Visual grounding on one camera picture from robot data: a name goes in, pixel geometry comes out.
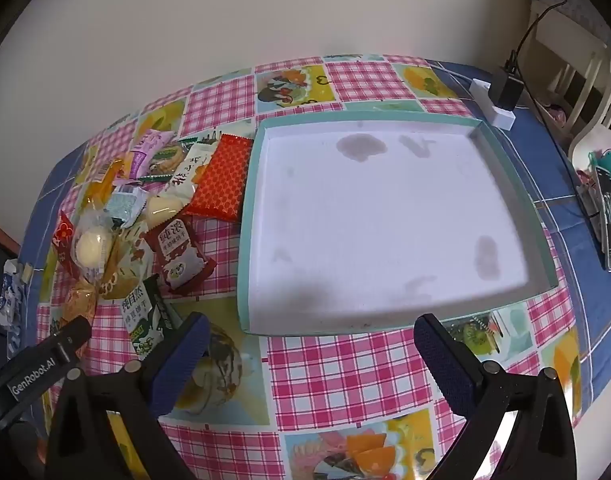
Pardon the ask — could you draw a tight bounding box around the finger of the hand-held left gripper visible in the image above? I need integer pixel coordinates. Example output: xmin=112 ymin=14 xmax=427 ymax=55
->
xmin=44 ymin=316 xmax=93 ymax=365

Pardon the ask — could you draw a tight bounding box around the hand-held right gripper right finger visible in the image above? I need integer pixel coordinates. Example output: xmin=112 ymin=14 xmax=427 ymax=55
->
xmin=414 ymin=312 xmax=583 ymax=480

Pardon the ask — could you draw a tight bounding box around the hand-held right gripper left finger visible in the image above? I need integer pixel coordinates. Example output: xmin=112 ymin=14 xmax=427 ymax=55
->
xmin=43 ymin=311 xmax=212 ymax=480

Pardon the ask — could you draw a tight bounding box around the clear bag round bun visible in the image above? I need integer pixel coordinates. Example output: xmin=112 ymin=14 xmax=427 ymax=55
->
xmin=72 ymin=209 xmax=121 ymax=283

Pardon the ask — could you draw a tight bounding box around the red flower snack packet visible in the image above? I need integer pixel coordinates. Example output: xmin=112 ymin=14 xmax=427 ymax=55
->
xmin=52 ymin=210 xmax=79 ymax=267

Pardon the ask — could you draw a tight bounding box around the dark red snack packet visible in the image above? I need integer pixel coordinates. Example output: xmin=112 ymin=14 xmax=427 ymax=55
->
xmin=150 ymin=216 xmax=217 ymax=297

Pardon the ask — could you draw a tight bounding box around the light blue foil packet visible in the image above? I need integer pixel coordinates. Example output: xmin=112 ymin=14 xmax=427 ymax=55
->
xmin=104 ymin=185 xmax=149 ymax=233

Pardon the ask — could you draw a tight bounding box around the pale yellow pudding cup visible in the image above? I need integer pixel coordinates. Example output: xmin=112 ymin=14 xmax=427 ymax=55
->
xmin=144 ymin=195 xmax=192 ymax=235

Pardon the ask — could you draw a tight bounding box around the teal rimmed white tray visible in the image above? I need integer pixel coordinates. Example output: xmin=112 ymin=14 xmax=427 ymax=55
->
xmin=236 ymin=110 xmax=559 ymax=336

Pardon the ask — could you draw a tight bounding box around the red patterned snack packet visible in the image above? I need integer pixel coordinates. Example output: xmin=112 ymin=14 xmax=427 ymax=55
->
xmin=184 ymin=134 xmax=254 ymax=222

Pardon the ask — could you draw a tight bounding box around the white calligraphy snack packet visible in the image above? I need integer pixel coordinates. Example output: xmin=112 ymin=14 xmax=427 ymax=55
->
xmin=163 ymin=142 xmax=221 ymax=211

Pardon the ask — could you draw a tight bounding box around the purple snack packet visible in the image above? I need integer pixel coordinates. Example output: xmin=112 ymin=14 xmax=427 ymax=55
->
xmin=116 ymin=129 xmax=177 ymax=181

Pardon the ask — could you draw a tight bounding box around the orange clear candy bag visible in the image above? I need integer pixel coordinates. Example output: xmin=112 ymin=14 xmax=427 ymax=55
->
xmin=60 ymin=279 xmax=99 ymax=333

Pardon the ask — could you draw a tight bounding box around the dark green white packet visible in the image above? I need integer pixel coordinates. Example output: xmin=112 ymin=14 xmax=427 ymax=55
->
xmin=120 ymin=274 xmax=185 ymax=361

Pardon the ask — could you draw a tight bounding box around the blue white crumpled bag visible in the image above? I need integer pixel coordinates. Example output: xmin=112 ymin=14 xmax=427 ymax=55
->
xmin=0 ymin=259 xmax=34 ymax=353

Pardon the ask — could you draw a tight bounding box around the brown white snack packet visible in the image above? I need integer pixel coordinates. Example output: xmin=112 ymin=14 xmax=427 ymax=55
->
xmin=100 ymin=227 xmax=156 ymax=302

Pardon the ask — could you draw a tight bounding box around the pink checked printed tablecloth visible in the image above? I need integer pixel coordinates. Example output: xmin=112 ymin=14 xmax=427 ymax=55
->
xmin=40 ymin=54 xmax=583 ymax=480

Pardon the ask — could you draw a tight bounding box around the orange snack packet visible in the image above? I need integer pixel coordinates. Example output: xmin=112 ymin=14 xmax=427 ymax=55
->
xmin=83 ymin=157 xmax=131 ymax=213

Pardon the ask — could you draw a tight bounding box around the black smartphone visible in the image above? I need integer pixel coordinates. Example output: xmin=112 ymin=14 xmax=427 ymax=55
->
xmin=593 ymin=167 xmax=611 ymax=273

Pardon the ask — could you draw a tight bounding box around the blue plaid tablecloth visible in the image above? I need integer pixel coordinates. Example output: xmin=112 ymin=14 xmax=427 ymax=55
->
xmin=18 ymin=60 xmax=611 ymax=378

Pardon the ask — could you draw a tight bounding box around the white power strip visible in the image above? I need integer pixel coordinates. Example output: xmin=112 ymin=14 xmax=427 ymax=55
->
xmin=469 ymin=77 xmax=516 ymax=131

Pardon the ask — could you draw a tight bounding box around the teal toy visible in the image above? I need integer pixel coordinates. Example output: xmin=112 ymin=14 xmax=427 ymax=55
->
xmin=588 ymin=147 xmax=611 ymax=173

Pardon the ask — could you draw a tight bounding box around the black charger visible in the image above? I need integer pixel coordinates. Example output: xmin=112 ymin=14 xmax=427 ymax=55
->
xmin=488 ymin=62 xmax=525 ymax=111

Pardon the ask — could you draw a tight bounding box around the cream plastic rack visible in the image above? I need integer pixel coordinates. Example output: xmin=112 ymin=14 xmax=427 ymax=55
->
xmin=528 ymin=0 xmax=611 ymax=161

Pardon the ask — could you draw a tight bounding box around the black phone cable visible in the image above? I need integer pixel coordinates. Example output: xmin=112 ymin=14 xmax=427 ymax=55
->
xmin=523 ymin=95 xmax=603 ymax=221

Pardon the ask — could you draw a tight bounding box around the white cable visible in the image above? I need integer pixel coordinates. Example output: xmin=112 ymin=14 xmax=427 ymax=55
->
xmin=438 ymin=67 xmax=473 ymax=86

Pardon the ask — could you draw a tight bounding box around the black power cable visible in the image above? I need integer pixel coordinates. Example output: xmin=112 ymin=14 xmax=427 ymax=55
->
xmin=508 ymin=0 xmax=573 ymax=68

